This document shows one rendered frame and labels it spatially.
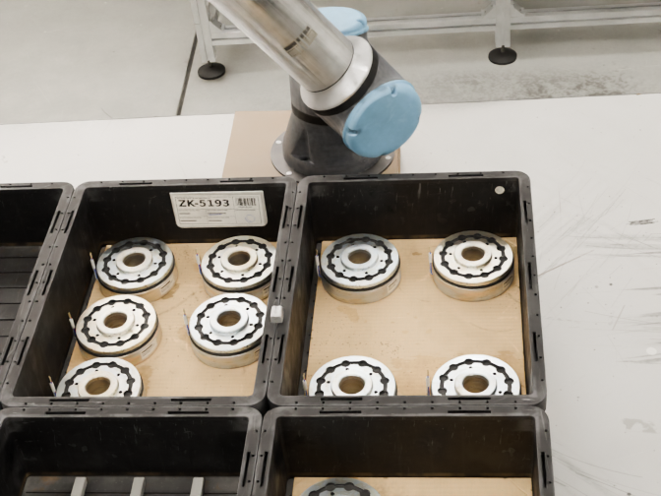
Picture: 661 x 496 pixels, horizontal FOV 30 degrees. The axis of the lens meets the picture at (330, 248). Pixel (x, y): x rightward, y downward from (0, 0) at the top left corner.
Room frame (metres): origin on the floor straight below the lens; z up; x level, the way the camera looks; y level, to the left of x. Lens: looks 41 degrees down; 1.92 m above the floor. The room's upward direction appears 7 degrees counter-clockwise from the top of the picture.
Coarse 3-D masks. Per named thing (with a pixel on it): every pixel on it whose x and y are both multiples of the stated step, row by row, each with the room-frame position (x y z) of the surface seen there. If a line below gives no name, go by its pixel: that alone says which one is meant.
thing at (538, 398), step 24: (528, 192) 1.20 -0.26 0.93; (528, 216) 1.15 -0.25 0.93; (528, 240) 1.11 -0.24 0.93; (288, 264) 1.12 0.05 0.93; (528, 264) 1.07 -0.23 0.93; (288, 288) 1.08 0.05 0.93; (528, 288) 1.03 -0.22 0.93; (288, 312) 1.03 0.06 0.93; (528, 312) 0.99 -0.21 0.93; (288, 336) 1.00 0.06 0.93
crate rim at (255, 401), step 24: (288, 192) 1.26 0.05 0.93; (72, 216) 1.28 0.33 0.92; (288, 216) 1.21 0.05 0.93; (288, 240) 1.16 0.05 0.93; (48, 264) 1.17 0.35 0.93; (48, 288) 1.12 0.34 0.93; (24, 336) 1.04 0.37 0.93; (264, 336) 1.00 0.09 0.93; (24, 360) 1.00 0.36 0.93; (264, 360) 0.97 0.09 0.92; (264, 384) 0.92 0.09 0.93; (264, 408) 0.90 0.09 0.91
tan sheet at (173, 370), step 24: (192, 264) 1.25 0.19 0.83; (96, 288) 1.22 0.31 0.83; (192, 288) 1.20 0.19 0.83; (168, 312) 1.16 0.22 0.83; (192, 312) 1.16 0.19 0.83; (168, 336) 1.12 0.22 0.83; (72, 360) 1.10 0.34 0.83; (168, 360) 1.08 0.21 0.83; (192, 360) 1.07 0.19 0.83; (144, 384) 1.04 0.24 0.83; (168, 384) 1.04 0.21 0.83; (192, 384) 1.03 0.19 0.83; (216, 384) 1.03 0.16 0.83; (240, 384) 1.02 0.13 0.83
